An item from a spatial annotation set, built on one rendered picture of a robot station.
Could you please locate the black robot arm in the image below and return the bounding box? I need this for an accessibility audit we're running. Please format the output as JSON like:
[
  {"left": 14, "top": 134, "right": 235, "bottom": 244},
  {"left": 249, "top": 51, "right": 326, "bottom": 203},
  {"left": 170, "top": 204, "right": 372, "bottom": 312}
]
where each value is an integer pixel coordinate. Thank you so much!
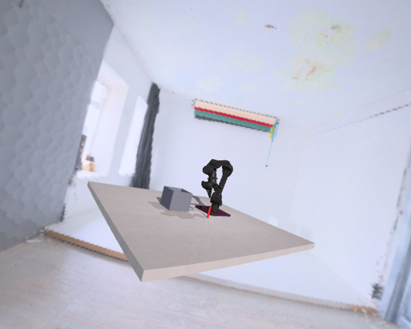
[{"left": 202, "top": 159, "right": 233, "bottom": 213}]

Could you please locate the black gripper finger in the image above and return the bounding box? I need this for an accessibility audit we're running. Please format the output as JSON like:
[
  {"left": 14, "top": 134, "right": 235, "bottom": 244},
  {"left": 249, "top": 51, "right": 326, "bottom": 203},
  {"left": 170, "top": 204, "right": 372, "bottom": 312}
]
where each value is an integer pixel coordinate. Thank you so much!
[
  {"left": 213, "top": 189, "right": 222, "bottom": 199},
  {"left": 204, "top": 187, "right": 213, "bottom": 198}
]

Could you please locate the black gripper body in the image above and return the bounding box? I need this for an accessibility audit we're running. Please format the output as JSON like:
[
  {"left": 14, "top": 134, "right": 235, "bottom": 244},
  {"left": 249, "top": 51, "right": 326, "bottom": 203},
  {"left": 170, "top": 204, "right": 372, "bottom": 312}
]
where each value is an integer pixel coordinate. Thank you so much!
[{"left": 202, "top": 175, "right": 223, "bottom": 190}]

